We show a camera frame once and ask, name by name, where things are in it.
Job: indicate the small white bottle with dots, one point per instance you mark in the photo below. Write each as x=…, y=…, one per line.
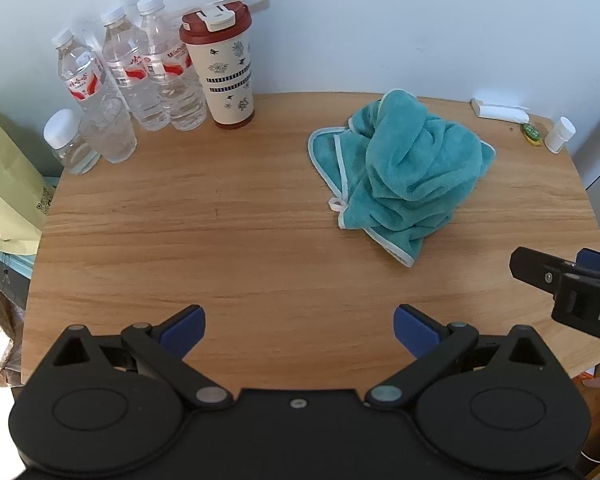
x=559, y=135

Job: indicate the cream tumbler with red lid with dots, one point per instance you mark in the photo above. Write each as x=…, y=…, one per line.
x=227, y=85

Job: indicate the teal towel with pale trim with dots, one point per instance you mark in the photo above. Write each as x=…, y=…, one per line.
x=410, y=170

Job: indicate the pale green paper bag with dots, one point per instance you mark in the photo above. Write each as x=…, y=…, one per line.
x=5, y=185

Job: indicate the small green yellow object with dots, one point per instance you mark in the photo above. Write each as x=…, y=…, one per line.
x=532, y=134

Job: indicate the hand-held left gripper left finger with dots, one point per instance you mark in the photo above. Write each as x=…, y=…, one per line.
x=182, y=332

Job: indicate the light blue container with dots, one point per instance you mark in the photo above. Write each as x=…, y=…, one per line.
x=15, y=264

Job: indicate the clear plastic water bottle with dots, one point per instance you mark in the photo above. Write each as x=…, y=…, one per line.
x=130, y=60
x=65, y=47
x=180, y=95
x=105, y=130

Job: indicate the glass jar with white lid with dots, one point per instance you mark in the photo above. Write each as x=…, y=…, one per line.
x=62, y=127

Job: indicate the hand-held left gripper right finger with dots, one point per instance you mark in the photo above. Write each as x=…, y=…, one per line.
x=415, y=332

